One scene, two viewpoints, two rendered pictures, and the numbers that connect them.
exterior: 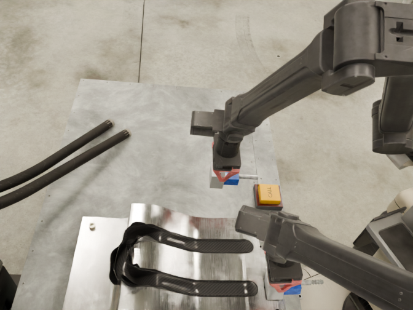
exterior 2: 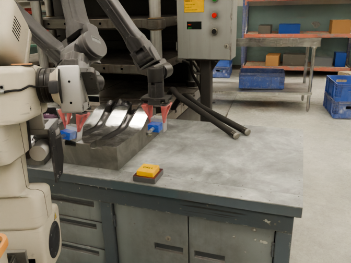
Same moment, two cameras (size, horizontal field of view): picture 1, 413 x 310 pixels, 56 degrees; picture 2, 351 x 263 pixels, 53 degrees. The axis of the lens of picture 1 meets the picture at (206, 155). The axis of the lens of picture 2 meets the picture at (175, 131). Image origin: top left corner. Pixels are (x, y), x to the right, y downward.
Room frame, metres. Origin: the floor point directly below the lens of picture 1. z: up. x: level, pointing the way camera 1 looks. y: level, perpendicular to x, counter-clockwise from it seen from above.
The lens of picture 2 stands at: (1.30, -1.13, 1.35)
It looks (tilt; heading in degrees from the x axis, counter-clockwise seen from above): 20 degrees down; 118
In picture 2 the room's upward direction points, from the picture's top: 1 degrees counter-clockwise
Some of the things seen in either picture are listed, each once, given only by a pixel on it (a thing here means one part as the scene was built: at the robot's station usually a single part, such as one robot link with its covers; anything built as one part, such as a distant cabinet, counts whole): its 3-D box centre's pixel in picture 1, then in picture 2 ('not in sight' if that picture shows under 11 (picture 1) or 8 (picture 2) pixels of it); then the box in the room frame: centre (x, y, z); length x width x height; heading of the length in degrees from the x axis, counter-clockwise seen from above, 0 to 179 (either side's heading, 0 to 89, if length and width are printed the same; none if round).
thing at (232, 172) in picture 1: (224, 166); (153, 109); (0.64, -0.05, 0.99); 0.07 x 0.07 x 0.09; 9
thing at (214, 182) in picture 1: (234, 176); (154, 127); (0.66, -0.08, 0.94); 0.13 x 0.05 x 0.05; 99
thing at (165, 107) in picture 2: not in sight; (160, 110); (0.67, -0.05, 0.99); 0.07 x 0.07 x 0.09; 9
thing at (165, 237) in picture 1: (184, 261); (112, 117); (0.40, 0.01, 0.92); 0.35 x 0.16 x 0.09; 99
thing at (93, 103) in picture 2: not in sight; (100, 82); (-0.25, 0.73, 0.87); 0.50 x 0.27 x 0.17; 99
